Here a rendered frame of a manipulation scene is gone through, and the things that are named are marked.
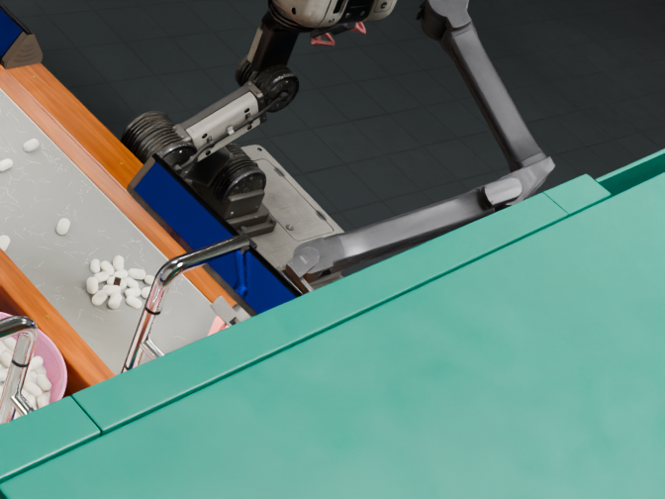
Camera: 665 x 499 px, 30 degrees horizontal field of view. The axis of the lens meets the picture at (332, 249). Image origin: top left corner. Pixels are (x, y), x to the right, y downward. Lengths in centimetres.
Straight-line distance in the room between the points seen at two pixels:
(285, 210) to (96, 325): 99
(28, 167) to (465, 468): 190
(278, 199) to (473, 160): 159
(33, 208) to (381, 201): 193
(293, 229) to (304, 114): 141
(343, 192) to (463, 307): 329
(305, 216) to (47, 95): 78
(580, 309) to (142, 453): 38
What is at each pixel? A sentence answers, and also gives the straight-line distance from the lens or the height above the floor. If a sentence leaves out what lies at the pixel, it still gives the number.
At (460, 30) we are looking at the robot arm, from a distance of 235.
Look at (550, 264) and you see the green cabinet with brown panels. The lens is 96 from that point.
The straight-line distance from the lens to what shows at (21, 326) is 169.
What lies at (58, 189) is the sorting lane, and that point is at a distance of 253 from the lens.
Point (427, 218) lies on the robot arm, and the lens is 221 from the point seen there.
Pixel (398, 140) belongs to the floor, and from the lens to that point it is 454.
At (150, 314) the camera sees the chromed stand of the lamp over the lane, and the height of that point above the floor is 103.
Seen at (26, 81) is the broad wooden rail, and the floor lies 77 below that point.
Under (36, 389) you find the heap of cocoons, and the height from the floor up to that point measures 74.
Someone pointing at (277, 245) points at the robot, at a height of 47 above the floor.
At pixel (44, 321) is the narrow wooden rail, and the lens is 221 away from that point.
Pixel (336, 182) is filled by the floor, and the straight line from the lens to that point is 418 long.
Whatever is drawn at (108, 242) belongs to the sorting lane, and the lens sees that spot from 244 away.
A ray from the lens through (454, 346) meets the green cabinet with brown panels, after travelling 84.
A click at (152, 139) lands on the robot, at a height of 78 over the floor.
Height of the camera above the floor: 230
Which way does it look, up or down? 36 degrees down
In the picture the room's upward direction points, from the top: 25 degrees clockwise
